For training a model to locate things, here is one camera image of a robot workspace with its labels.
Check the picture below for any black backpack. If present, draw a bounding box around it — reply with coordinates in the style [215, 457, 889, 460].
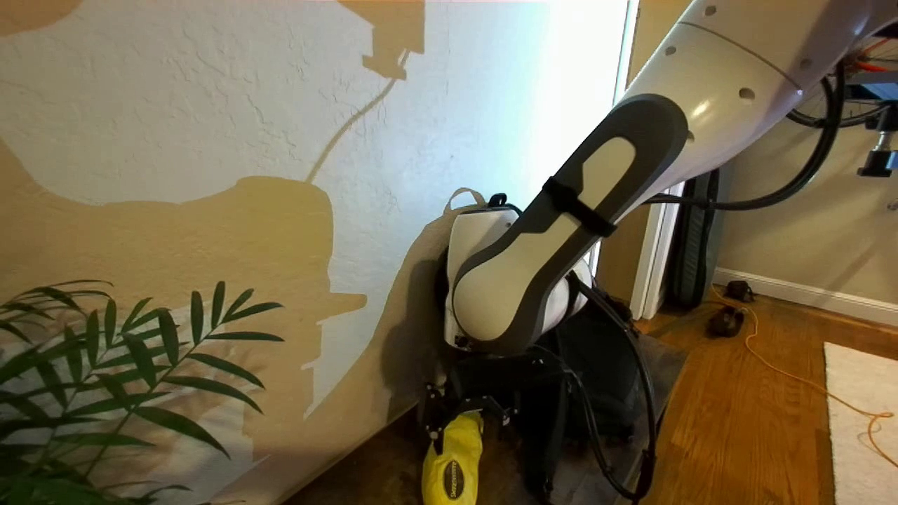
[438, 186, 663, 504]

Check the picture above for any green palm houseplant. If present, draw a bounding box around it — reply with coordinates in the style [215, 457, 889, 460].
[0, 279, 287, 505]

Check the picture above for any blue and black bike stand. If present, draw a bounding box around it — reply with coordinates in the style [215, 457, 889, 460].
[844, 53, 898, 181]

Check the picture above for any orange floor cable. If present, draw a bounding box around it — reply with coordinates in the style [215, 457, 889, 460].
[736, 289, 898, 473]

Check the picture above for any white rug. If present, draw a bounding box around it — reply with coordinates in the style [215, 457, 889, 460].
[821, 339, 898, 505]

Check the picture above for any tall black bag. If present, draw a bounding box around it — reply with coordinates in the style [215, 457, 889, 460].
[663, 168, 723, 316]

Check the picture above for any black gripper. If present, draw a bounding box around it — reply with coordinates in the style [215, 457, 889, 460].
[419, 346, 570, 443]

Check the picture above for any dark shoe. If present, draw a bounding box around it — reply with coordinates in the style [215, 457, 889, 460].
[705, 303, 748, 339]
[720, 279, 758, 307]

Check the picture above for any black velcro strap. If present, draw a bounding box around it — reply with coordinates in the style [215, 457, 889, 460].
[542, 174, 619, 238]

